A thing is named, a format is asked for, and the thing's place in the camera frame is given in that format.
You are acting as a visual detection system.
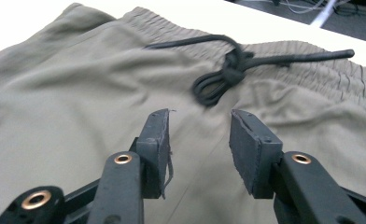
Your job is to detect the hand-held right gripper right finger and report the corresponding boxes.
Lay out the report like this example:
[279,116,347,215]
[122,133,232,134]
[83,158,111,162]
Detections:
[228,108,284,200]

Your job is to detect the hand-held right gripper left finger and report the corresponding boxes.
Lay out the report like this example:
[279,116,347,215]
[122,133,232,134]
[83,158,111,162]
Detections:
[135,108,175,201]

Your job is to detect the olive green pants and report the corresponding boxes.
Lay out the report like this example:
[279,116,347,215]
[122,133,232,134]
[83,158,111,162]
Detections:
[0,2,366,224]

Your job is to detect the white metal stand leg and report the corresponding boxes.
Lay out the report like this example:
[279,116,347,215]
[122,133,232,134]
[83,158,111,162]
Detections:
[309,0,340,28]

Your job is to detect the black drawstring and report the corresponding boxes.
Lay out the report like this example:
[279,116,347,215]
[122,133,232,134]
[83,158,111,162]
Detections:
[144,34,356,108]

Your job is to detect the grey floor cables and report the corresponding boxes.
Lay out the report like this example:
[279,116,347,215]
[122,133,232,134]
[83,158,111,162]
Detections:
[273,0,366,17]

